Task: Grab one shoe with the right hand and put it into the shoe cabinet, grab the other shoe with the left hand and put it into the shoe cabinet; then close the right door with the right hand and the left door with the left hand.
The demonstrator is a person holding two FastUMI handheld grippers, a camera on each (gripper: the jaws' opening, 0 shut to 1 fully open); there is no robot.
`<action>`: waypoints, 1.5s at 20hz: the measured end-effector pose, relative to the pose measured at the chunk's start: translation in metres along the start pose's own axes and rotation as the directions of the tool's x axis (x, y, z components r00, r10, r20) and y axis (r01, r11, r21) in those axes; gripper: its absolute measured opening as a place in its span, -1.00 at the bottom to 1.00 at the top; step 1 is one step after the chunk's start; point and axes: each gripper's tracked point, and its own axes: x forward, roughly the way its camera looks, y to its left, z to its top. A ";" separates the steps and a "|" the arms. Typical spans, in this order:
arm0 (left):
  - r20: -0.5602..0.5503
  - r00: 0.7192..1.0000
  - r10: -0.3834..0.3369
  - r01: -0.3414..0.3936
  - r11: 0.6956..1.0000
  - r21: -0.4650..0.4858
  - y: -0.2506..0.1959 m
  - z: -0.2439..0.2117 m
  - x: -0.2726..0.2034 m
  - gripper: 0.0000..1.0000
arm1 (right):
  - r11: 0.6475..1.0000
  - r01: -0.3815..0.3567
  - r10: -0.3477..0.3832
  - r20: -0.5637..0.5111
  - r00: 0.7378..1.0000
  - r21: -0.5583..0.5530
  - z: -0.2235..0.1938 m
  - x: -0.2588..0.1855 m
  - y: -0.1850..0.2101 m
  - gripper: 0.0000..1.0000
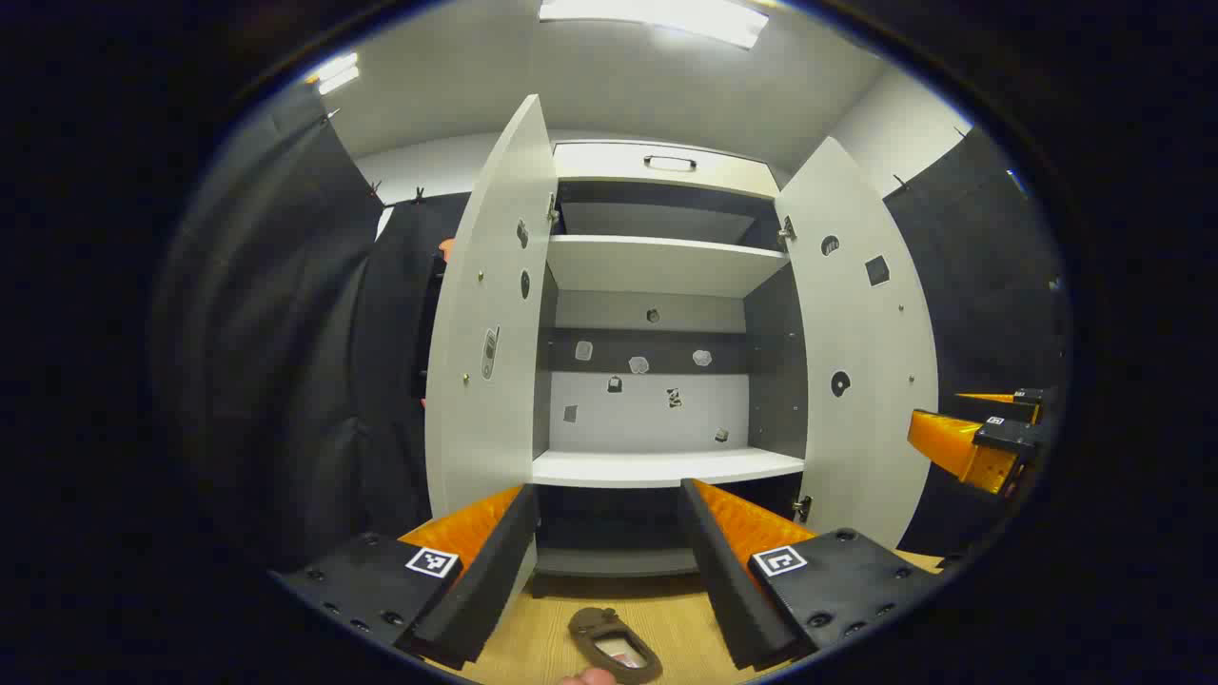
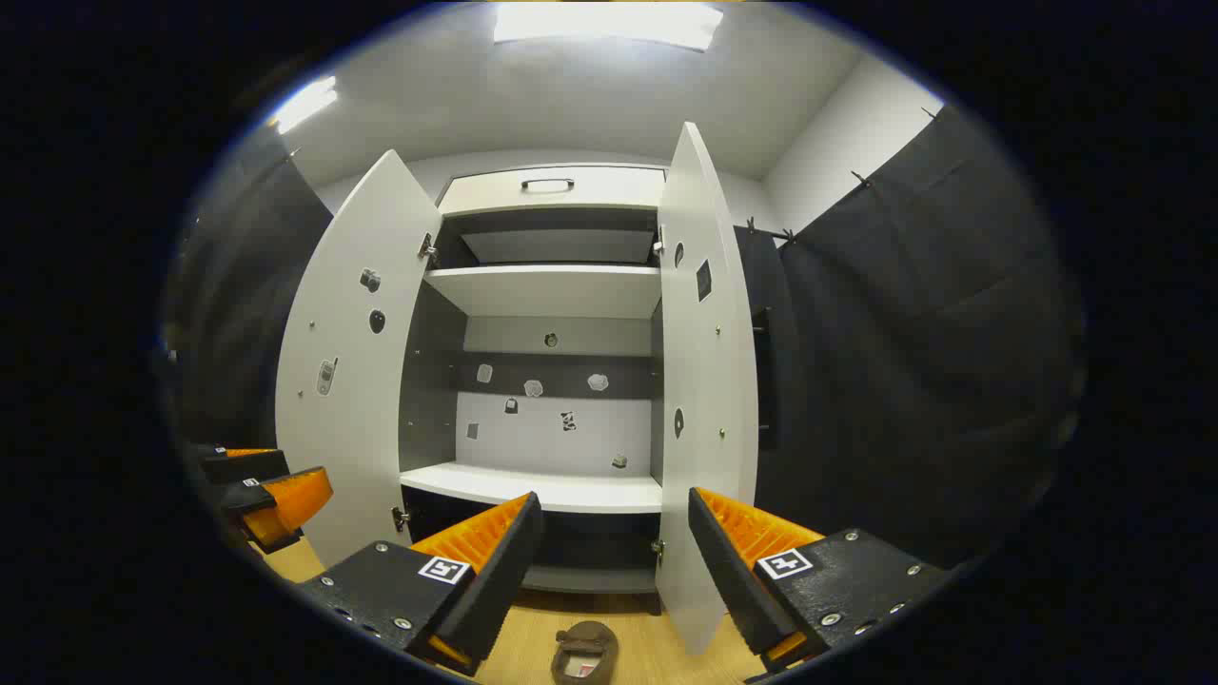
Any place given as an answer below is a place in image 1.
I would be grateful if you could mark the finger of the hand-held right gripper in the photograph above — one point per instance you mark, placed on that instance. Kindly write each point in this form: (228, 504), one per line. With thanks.
(1009, 404)
(961, 452)

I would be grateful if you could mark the white shoe cabinet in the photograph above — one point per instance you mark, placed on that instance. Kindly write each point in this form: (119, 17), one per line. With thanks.
(657, 266)

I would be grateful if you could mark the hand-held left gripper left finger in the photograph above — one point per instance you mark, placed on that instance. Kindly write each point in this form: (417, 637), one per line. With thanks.
(485, 571)

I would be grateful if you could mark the long ceiling light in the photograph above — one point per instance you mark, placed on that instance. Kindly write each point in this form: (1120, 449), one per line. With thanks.
(335, 74)
(657, 17)

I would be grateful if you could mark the brown fuzzy shoe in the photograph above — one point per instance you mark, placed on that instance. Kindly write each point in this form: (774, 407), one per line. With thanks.
(585, 623)

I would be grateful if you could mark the white shoe cabinet door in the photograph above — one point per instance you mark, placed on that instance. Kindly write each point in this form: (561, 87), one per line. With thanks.
(856, 428)
(495, 381)

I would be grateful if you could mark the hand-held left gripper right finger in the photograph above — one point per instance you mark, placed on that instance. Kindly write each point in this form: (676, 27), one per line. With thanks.
(723, 571)

